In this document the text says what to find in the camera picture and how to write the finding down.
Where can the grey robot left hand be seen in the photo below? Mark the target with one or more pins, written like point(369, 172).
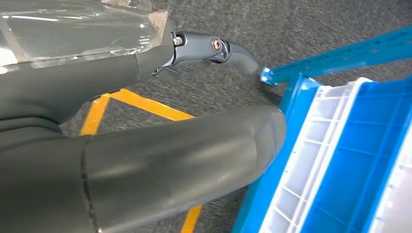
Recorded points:
point(64, 90)

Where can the clear plastic wrap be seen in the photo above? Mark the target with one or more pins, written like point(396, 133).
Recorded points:
point(80, 32)

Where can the yellow floor tape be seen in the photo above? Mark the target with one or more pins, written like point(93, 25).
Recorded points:
point(151, 107)

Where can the blue white plastic crate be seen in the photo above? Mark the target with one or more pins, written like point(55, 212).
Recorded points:
point(354, 154)

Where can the blue metal shelf rack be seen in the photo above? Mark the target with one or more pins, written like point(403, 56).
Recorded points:
point(338, 58)

